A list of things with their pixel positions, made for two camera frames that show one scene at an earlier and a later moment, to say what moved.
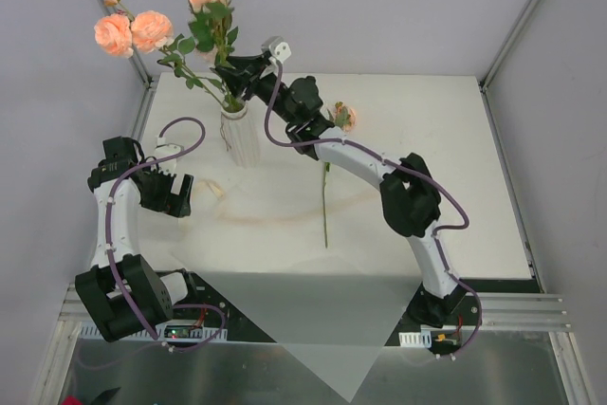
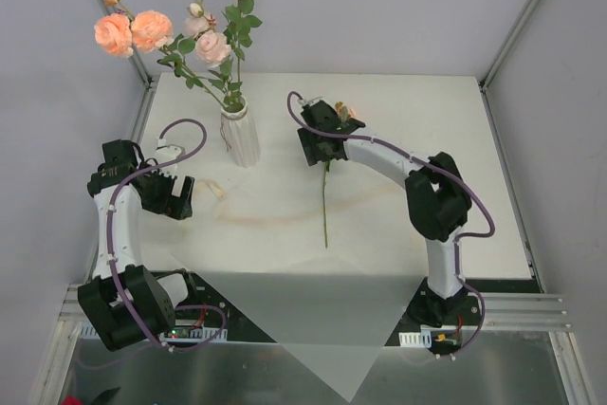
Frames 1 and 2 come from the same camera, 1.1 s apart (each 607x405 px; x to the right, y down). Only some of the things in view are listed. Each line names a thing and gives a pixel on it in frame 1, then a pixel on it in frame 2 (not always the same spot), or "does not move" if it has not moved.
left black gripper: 167,195 does not move
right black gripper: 251,76 to 315,148
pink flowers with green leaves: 342,116 does not move
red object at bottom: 70,400 does not move
